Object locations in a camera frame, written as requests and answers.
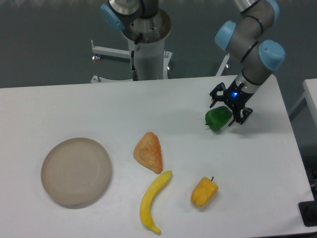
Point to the yellow toy banana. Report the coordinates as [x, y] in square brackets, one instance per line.
[145, 209]

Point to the beige round plate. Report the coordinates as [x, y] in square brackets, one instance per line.
[76, 172]

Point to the yellow toy bell pepper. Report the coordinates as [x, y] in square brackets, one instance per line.
[203, 192]

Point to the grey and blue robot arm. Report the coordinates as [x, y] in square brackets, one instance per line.
[239, 40]

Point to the black device at table edge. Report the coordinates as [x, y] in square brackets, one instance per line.
[308, 211]

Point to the orange toy bread slice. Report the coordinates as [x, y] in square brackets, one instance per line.
[148, 153]

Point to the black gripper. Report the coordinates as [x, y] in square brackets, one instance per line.
[235, 99]

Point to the green toy bell pepper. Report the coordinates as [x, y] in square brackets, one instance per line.
[216, 118]

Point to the white side table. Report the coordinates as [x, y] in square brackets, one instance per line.
[310, 90]

